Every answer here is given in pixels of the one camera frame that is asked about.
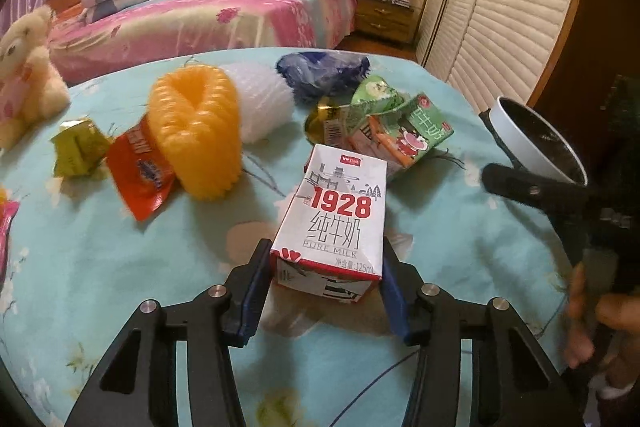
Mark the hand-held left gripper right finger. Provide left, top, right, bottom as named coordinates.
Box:
left=380, top=237, right=586, bottom=427

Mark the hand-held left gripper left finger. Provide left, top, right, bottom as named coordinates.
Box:
left=65, top=239, right=273, bottom=427

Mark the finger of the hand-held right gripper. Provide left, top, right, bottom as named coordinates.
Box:
left=481, top=163, right=598, bottom=235
left=478, top=109, right=523, bottom=168

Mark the white trash bin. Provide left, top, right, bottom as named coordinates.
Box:
left=479, top=97, right=588, bottom=188

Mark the crushed green milk carton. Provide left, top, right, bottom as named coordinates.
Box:
left=347, top=74, right=456, bottom=180

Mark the white red milk carton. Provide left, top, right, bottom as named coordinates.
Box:
left=270, top=143, right=388, bottom=305

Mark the orange foam fruit net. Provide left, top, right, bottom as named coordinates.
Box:
left=147, top=64, right=243, bottom=202

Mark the blue plastic bag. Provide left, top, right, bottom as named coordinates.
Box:
left=276, top=51, right=372, bottom=105

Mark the yellow green snack wrapper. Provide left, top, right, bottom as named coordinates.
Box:
left=50, top=118, right=113, bottom=178

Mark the person's right forearm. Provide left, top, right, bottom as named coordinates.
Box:
left=592, top=359, right=640, bottom=427

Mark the person's right hand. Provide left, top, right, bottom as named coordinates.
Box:
left=565, top=263, right=640, bottom=372

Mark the cream louvered wardrobe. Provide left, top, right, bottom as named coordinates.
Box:
left=415, top=0, right=586, bottom=108

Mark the teal floral tablecloth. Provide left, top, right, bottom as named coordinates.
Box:
left=0, top=48, right=596, bottom=427

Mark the wooden nightstand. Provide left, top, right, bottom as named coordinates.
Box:
left=355, top=0, right=418, bottom=45

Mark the red snack wrapper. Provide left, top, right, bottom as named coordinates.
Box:
left=106, top=114, right=177, bottom=223

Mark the gold crumpled package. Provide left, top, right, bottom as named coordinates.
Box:
left=304, top=97, right=351, bottom=145

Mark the white foam fruit net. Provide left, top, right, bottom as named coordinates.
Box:
left=220, top=63, right=293, bottom=145

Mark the pink wrapper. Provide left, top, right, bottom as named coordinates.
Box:
left=0, top=187, right=21, bottom=288

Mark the bed with pink floral sheet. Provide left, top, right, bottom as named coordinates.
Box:
left=47, top=0, right=391, bottom=85

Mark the beige teddy bear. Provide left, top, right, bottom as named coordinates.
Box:
left=0, top=4, right=71, bottom=150

